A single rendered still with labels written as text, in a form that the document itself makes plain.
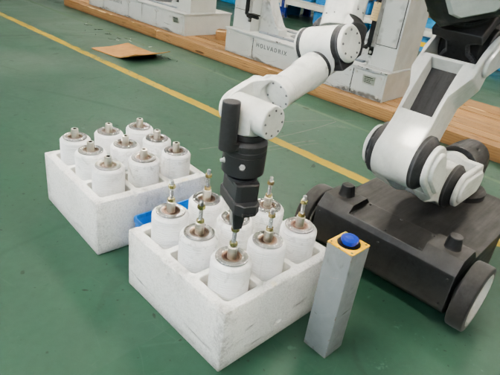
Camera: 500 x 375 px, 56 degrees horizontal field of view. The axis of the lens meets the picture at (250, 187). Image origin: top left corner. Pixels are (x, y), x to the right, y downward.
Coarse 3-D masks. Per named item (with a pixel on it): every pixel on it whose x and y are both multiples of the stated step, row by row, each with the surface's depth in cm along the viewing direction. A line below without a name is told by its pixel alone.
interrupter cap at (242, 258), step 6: (216, 252) 106; (222, 252) 107; (240, 252) 107; (216, 258) 104; (222, 258) 105; (240, 258) 106; (246, 258) 106; (222, 264) 103; (228, 264) 103; (234, 264) 103; (240, 264) 103
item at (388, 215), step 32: (480, 160) 158; (352, 192) 147; (384, 192) 163; (480, 192) 168; (320, 224) 150; (352, 224) 141; (384, 224) 140; (416, 224) 146; (448, 224) 149; (480, 224) 151; (384, 256) 136; (416, 256) 129; (448, 256) 125; (480, 256) 137; (416, 288) 131; (448, 288) 125
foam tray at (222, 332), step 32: (160, 256) 115; (320, 256) 123; (160, 288) 118; (192, 288) 107; (256, 288) 108; (288, 288) 115; (192, 320) 111; (224, 320) 101; (256, 320) 110; (288, 320) 122; (224, 352) 106
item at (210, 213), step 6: (192, 198) 127; (192, 204) 126; (198, 204) 125; (222, 204) 128; (192, 210) 126; (198, 210) 125; (204, 210) 124; (210, 210) 124; (216, 210) 125; (222, 210) 129; (192, 216) 126; (198, 216) 125; (204, 216) 125; (210, 216) 125; (216, 216) 126; (192, 222) 127; (210, 222) 126; (216, 222) 128
